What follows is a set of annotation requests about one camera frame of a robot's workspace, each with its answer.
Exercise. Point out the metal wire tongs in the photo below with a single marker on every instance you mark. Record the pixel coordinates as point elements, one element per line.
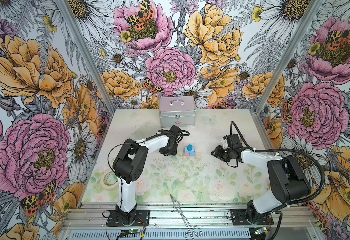
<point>191,231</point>

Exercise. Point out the roll of tape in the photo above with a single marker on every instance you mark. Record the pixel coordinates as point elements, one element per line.
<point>109,180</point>

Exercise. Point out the green circuit board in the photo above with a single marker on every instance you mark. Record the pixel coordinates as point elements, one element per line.
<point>132,233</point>
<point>260,231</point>

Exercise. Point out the left green circuit board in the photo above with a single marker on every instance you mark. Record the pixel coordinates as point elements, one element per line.
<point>132,233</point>

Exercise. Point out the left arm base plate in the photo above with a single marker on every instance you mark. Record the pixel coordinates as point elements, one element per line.
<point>137,218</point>

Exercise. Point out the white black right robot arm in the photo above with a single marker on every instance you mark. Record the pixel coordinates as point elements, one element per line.
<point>288,183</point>

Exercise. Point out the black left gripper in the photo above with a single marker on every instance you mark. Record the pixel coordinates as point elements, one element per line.
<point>173,152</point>

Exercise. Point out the clear plastic bowl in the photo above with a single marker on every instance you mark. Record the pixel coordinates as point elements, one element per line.
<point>144,132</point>

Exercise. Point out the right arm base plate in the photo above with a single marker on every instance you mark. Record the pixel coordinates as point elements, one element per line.
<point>237,216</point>

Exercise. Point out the right green circuit board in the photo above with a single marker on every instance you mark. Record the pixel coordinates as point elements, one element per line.
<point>260,231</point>

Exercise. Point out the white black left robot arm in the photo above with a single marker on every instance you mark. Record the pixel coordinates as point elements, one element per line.
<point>129,165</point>

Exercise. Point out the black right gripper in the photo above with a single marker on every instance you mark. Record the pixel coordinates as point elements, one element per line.
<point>218,153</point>

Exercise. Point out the aluminium rail frame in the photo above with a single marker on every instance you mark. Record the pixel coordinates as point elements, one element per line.
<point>92,216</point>

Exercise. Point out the silver aluminium case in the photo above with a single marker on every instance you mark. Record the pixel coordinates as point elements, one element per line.
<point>179,111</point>

